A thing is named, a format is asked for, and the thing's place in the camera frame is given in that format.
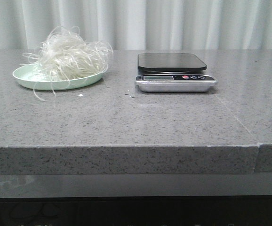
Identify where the black silver kitchen scale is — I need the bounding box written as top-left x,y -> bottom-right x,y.
135,53 -> 217,92

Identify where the pale green round plate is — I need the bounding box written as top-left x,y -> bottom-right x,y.
13,65 -> 103,91

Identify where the white vermicelli noodle bundle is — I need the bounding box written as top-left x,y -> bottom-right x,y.
20,25 -> 114,102

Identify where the white pleated curtain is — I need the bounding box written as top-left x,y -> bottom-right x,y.
0,0 -> 272,49

